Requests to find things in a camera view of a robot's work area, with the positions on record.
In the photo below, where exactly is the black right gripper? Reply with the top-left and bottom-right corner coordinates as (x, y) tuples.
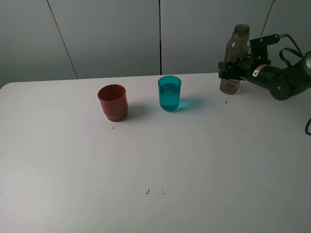
(218, 57), (275, 90)

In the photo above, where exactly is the clear smoky plastic bottle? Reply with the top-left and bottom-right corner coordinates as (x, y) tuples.
(220, 24), (250, 95)

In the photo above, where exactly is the teal translucent plastic cup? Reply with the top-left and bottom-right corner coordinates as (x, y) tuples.
(158, 75), (182, 112)

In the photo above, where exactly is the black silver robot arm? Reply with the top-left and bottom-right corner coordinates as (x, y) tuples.
(218, 52), (311, 100)

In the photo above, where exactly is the red plastic cup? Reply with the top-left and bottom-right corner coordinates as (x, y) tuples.
(98, 84), (128, 122)

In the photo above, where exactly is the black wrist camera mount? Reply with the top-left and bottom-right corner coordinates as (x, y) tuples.
(249, 34), (280, 66)

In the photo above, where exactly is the black cable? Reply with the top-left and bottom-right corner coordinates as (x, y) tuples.
(278, 33), (311, 135)

